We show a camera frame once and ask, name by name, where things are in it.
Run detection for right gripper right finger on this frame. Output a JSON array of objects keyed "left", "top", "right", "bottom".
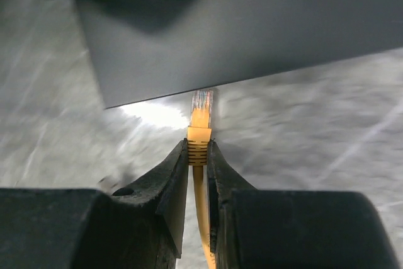
[{"left": 207, "top": 141, "right": 400, "bottom": 268}]

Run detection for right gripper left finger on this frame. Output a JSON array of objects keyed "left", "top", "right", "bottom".
[{"left": 1, "top": 140, "right": 189, "bottom": 268}]

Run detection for orange ethernet cable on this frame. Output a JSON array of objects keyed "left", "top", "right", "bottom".
[{"left": 186, "top": 88, "right": 220, "bottom": 269}]

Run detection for black network switch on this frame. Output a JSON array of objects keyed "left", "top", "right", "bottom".
[{"left": 76, "top": 0, "right": 402, "bottom": 108}]

